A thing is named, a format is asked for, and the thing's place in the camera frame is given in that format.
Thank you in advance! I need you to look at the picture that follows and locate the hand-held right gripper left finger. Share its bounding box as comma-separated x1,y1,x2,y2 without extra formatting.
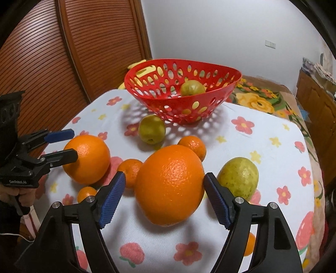
16,171,127,273

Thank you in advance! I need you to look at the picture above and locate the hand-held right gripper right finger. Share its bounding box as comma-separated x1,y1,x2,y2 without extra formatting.
203,172,305,273

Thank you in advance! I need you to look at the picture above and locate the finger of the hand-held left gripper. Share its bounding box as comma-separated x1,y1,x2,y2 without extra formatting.
18,129,75,151
16,148,79,175

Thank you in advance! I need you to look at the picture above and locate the large orange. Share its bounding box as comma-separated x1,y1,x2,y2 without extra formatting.
63,135,111,185
134,145,205,227

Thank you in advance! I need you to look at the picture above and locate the tiny mandarin orange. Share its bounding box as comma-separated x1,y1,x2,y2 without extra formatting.
77,186,97,204

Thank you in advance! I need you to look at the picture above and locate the green guava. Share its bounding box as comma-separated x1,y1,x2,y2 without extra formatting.
180,80,206,97
138,114,167,144

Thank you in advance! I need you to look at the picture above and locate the red perforated plastic basket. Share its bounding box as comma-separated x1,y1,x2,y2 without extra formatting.
124,59,242,125

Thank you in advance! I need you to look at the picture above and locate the person's left forearm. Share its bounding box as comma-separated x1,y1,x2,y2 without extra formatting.
0,201,23,260

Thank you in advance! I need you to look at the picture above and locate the person's left hand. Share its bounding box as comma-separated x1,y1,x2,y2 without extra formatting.
0,184,36,208

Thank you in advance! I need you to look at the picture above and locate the white floral tablecloth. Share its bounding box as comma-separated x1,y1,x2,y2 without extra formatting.
25,89,319,273

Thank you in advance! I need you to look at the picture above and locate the wooden louvered wardrobe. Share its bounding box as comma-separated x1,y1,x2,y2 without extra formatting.
0,0,153,168

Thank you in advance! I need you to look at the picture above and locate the yellow plush toy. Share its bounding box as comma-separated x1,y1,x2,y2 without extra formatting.
118,59,147,90

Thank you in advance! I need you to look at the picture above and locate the floral blanket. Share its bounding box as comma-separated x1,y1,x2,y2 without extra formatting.
227,75,331,273

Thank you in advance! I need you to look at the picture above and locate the wooden cabinet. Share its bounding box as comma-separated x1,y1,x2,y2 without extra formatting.
296,69,336,168

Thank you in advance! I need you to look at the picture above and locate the patterned cloth pile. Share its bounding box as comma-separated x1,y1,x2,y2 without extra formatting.
302,56,336,86

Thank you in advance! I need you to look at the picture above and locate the white cable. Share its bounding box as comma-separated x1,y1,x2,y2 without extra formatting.
0,231,36,242

